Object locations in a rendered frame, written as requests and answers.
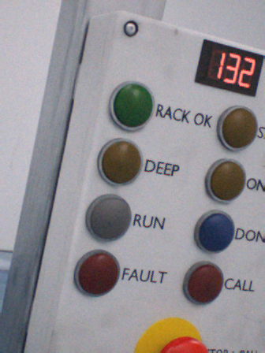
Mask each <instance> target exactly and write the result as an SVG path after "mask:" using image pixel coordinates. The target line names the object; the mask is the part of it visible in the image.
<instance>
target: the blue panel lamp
mask: <svg viewBox="0 0 265 353"><path fill-rule="evenodd" d="M232 236H233V225H232V223H231V221H230V220H229V218H228V217H227V216H226V215H224V214H212V215H211V216H209V217H207V218H205V219H204V221H203V222H202V224H201V226H200V230H199V239H200V243H201V245H202V246H203V248H204V249H206V250H207V251H211V252H216V251H221V250H223V249H225V248H226V247H227V246H228V245H229V244H230V242H231V240H232Z"/></svg>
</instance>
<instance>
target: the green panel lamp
mask: <svg viewBox="0 0 265 353"><path fill-rule="evenodd" d="M152 107H153V104H152V99H151V96H150V92H149V91H148V89H147V88H146V87H144V86H142V85H140V84H126V85H125V86H124V87H122V88H121V89H120V90H119V91H118V92H117V95H116V97H115V100H114V113H115V116H116V118H117V119H118V121H119V122H120V123H122V124H123V125H124V126H128V127H137V126H140V125H142V124H143V123H144V122H146V121H147V120H148V118H149V117H150V116H151V111H152Z"/></svg>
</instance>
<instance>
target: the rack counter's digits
mask: <svg viewBox="0 0 265 353"><path fill-rule="evenodd" d="M256 62H257V59H255V58H250V57H247V56H244V55H241V54H236V53H234V52H227V51H224V50H220V49H216V48H213V47H212V49H211V56H210V59H209V62H208V67H207V73H206V77H205V78H208V79H211V80H217V81H220V82H223V83H227V84H232V85H236V86H238V87H244V88H247V89H251V86H252V80H253V76H254V72H255V68H256Z"/></svg>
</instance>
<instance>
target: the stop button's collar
mask: <svg viewBox="0 0 265 353"><path fill-rule="evenodd" d="M181 336H192V337H194V338H196V339H197V340H200V341H201V342H202V343H203V341H202V337H201V335H200V332H199V330H198V329H197V328H196V327H195V326H194V325H193V324H191V323H190V322H188V321H186V320H184V319H182V318H165V319H162V320H160V321H157V322H155V323H154V324H152V325H151V326H150V327H149V328H147V329H146V331H145V332H144V333H143V334H142V336H141V337H140V339H139V340H138V342H137V344H136V347H135V351H134V353H159V352H160V351H161V350H162V349H163V347H164V346H165V345H166V344H168V343H169V342H170V341H171V340H174V339H176V338H178V337H181Z"/></svg>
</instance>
